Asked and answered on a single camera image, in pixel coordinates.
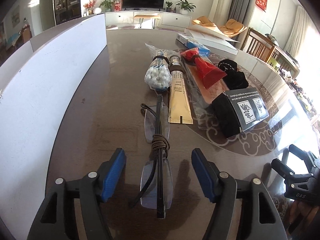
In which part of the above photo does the black printed box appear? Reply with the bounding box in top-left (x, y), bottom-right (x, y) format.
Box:
top-left (208, 88), bottom-right (269, 138)

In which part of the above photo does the black socks pair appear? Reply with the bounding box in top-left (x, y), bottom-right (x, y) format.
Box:
top-left (218, 59), bottom-right (249, 90)

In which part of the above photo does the wooden phone case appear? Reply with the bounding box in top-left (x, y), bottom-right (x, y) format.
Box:
top-left (180, 50), bottom-right (228, 129)

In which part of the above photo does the gold tube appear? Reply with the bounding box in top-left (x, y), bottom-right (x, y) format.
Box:
top-left (168, 55), bottom-right (193, 125)

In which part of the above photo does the red plastic bag bundle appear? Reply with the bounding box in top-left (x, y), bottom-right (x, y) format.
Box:
top-left (180, 48), bottom-right (226, 89)

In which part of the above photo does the blue white small box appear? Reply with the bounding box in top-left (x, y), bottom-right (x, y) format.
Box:
top-left (176, 33), bottom-right (210, 56)

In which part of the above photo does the cotton swab bag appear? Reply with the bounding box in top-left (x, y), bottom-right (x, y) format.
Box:
top-left (144, 43), bottom-right (177, 92)

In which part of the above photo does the wooden dining chair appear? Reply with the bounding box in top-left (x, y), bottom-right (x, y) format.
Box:
top-left (242, 28), bottom-right (280, 63)

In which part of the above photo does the orange lounge chair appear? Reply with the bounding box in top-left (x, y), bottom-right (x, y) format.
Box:
top-left (192, 16), bottom-right (247, 38)

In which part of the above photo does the flat white open box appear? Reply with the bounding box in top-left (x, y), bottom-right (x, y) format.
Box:
top-left (184, 25), bottom-right (238, 55)

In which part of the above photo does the grey curtain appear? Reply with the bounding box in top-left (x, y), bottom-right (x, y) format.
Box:
top-left (228, 0), bottom-right (255, 25)

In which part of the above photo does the white tv cabinet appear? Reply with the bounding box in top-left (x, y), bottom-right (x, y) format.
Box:
top-left (105, 10), bottom-right (191, 30)

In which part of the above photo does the potted green plant right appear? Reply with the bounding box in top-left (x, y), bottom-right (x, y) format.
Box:
top-left (176, 0), bottom-right (196, 15)

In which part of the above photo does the potted green plant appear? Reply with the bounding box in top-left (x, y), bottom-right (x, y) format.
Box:
top-left (99, 0), bottom-right (116, 12)
top-left (176, 0), bottom-right (196, 15)

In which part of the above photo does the small potted plant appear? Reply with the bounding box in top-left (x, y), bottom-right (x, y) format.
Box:
top-left (165, 1), bottom-right (173, 12)

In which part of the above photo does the red flower arrangement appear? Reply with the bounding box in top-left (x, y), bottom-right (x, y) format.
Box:
top-left (83, 0), bottom-right (97, 15)

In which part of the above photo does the potted green plant left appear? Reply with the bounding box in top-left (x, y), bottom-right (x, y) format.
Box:
top-left (99, 0), bottom-right (116, 12)

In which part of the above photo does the dark glass display cabinet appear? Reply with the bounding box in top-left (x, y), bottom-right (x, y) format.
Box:
top-left (53, 0), bottom-right (81, 25)

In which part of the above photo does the red wall hanging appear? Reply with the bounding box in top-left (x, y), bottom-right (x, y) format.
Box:
top-left (255, 0), bottom-right (267, 11)

